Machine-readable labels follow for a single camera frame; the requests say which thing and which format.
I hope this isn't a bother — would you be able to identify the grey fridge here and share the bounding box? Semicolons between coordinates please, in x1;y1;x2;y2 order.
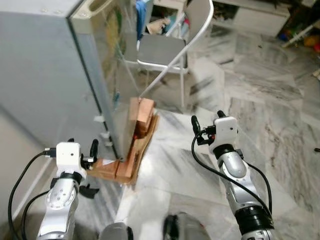
0;0;157;162

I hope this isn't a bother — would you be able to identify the small black plastic piece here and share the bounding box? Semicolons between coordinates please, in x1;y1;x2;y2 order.
79;183;100;199

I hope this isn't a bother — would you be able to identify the grey left robot leg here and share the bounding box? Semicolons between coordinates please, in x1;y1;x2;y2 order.
98;222;134;240

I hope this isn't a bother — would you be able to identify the grey robot leg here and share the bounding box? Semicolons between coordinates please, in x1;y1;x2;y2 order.
163;213;214;240
98;222;134;240

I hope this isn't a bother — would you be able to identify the grey right robot leg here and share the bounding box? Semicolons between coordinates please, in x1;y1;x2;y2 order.
163;213;214;240

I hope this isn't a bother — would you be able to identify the white low cabinet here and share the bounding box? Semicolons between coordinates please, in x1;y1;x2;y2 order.
212;0;292;37

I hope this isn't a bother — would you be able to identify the blue cloth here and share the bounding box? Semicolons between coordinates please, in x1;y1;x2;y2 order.
135;0;149;42

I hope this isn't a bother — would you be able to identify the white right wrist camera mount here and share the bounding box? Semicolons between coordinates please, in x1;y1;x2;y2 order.
212;116;239;148

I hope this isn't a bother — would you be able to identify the grey chair with white frame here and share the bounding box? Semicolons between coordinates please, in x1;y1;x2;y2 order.
122;0;215;112

